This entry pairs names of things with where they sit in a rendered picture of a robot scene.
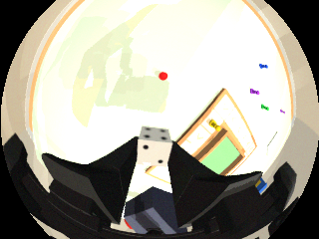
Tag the white die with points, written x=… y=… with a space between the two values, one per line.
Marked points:
x=154 y=146

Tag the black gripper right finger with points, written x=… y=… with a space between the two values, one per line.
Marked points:
x=196 y=188

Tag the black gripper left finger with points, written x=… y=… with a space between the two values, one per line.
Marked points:
x=106 y=180

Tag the green pawn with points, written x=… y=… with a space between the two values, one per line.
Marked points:
x=263 y=107

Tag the yellow game pawn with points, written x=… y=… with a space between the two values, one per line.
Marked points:
x=213 y=124

